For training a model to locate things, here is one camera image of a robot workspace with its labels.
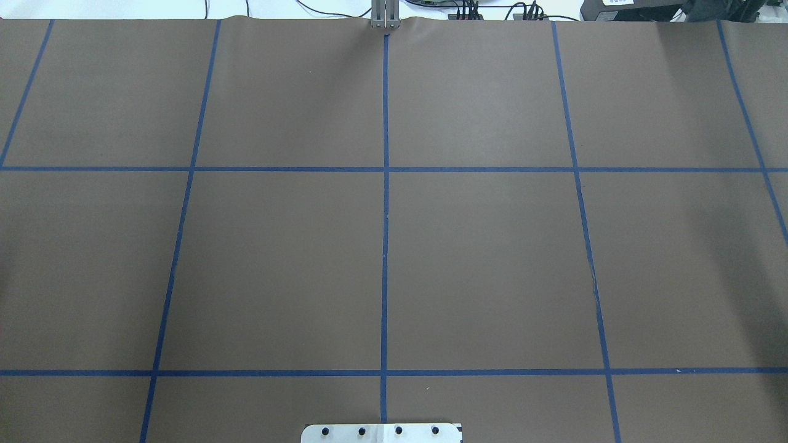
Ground black equipment box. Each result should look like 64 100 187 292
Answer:
580 1 786 23

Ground grey metal camera post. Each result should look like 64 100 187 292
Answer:
371 0 401 30

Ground black cable plugs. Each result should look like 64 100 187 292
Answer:
446 1 557 22

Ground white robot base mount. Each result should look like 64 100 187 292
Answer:
300 423 464 442

